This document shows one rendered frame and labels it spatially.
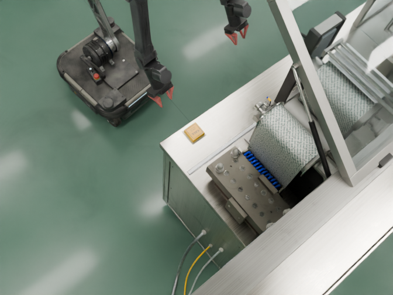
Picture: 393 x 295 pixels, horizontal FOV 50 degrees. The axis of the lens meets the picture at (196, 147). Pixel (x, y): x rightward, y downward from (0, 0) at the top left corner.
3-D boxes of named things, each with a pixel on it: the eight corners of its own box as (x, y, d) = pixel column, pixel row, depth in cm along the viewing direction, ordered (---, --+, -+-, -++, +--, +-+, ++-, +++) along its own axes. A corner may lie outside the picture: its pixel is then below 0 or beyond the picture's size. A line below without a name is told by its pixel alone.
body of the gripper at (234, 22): (248, 22, 198) (244, 8, 193) (233, 34, 195) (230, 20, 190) (238, 20, 202) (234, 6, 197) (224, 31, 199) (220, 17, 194)
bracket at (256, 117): (251, 133, 200) (265, 100, 172) (259, 142, 198) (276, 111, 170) (242, 138, 199) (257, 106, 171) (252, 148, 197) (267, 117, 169)
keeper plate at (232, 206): (228, 203, 184) (231, 196, 174) (242, 222, 181) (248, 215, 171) (223, 207, 183) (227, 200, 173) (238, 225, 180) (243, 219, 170)
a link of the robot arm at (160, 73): (149, 45, 171) (133, 57, 168) (166, 51, 164) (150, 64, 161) (159, 68, 179) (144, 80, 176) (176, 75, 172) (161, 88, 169)
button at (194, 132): (195, 124, 199) (195, 122, 197) (204, 134, 198) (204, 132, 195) (183, 131, 197) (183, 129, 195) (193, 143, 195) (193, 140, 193)
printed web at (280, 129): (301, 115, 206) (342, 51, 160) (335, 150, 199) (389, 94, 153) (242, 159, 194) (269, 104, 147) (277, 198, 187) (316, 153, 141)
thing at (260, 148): (248, 147, 183) (257, 129, 166) (285, 188, 177) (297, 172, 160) (247, 148, 183) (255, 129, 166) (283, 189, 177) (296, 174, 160)
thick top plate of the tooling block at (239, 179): (233, 150, 188) (235, 145, 182) (295, 220, 177) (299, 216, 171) (205, 171, 183) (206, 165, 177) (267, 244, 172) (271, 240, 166)
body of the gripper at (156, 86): (172, 83, 181) (167, 70, 176) (155, 98, 178) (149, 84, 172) (164, 80, 185) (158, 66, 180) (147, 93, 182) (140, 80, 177)
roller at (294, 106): (291, 107, 182) (299, 93, 171) (333, 151, 175) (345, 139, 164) (271, 122, 178) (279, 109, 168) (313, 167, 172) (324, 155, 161)
